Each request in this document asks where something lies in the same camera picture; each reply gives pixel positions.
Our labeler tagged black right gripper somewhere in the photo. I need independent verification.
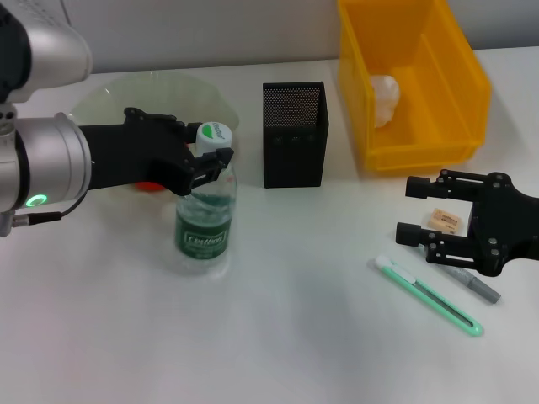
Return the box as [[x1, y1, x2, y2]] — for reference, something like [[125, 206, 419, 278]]
[[395, 168, 539, 278]]

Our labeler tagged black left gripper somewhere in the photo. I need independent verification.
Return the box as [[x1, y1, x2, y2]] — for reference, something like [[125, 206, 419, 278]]
[[77, 107, 236, 197]]

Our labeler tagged red orange fruit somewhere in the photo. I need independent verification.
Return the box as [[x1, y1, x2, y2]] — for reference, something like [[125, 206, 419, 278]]
[[134, 180, 168, 194]]

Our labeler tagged clear green-label water bottle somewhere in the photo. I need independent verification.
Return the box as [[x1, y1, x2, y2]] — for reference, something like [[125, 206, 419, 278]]
[[174, 120, 237, 274]]

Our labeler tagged white paper ball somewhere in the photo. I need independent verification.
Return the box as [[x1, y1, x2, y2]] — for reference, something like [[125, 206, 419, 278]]
[[370, 74, 401, 129]]

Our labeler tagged beige eraser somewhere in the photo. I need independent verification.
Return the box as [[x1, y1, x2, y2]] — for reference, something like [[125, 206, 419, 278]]
[[425, 207, 461, 236]]

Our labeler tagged green glass fruit plate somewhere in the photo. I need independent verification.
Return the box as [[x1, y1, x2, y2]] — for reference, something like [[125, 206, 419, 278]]
[[69, 70, 241, 220]]

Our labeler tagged black mesh pen holder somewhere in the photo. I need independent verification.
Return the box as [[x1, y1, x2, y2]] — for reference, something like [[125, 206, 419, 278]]
[[262, 81, 329, 189]]

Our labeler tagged green utility knife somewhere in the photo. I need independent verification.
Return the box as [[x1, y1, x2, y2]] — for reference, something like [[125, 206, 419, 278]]
[[372, 254, 484, 338]]

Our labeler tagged grey marker pen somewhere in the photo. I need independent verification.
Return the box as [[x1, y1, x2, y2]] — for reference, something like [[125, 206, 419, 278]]
[[435, 261, 503, 305]]

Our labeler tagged yellow plastic bin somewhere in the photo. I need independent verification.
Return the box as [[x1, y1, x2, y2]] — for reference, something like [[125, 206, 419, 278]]
[[336, 0, 493, 173]]

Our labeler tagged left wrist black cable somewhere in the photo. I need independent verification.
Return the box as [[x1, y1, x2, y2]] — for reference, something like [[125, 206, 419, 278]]
[[11, 194, 88, 226]]

